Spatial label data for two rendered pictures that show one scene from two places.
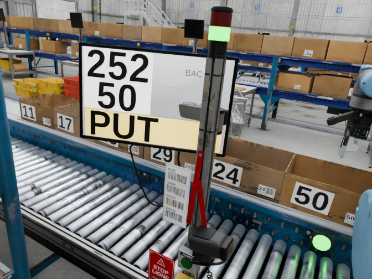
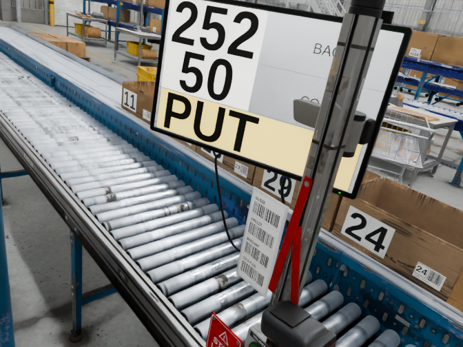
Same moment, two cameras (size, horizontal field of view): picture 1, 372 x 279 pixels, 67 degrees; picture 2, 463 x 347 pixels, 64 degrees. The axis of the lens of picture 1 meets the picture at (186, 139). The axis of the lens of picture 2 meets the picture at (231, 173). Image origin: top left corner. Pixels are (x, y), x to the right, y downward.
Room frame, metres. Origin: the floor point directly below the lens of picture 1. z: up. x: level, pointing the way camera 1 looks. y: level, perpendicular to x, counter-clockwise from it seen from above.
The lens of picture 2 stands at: (0.14, -0.09, 1.52)
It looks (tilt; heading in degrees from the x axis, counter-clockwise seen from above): 23 degrees down; 17
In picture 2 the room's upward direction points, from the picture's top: 10 degrees clockwise
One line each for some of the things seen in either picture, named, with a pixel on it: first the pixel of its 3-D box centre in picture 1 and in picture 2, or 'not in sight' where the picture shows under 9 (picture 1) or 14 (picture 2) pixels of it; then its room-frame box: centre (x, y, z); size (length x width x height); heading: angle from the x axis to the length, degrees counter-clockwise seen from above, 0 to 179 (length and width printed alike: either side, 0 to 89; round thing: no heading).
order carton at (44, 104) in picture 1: (53, 110); (158, 102); (2.11, 1.05, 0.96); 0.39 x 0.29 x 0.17; 63
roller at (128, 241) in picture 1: (147, 225); (232, 277); (1.12, 0.15, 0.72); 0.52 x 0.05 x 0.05; 153
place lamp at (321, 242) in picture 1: (321, 243); not in sight; (0.99, -0.62, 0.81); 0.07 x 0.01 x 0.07; 63
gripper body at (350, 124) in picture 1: (358, 123); not in sight; (1.12, -0.70, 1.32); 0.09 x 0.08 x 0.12; 63
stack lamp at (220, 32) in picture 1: (220, 26); not in sight; (0.71, -0.06, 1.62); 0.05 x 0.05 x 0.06
